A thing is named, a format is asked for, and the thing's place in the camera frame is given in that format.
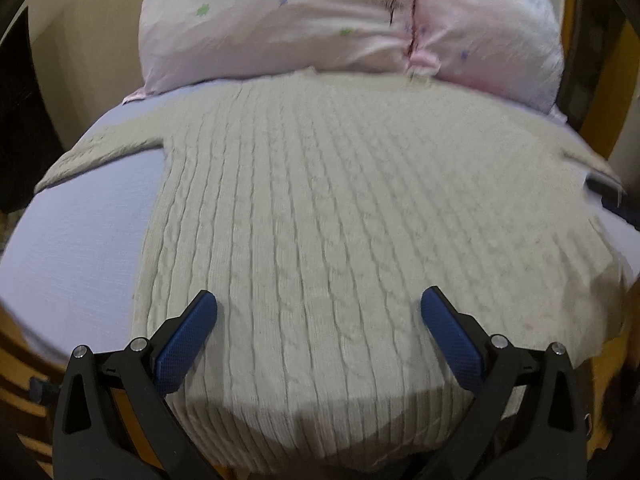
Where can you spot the wooden headboard frame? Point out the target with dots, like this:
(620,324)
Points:
(601,44)

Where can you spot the pink floral pillow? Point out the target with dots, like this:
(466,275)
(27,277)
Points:
(509,48)

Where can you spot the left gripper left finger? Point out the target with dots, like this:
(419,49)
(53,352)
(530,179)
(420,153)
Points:
(112,419)

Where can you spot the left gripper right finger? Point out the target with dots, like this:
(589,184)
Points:
(526,419)

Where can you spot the lavender bed sheet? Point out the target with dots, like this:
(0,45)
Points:
(75,239)

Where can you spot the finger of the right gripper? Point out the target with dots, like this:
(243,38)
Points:
(615,200)

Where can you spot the cream cable-knit sweater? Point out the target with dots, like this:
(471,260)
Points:
(262,419)

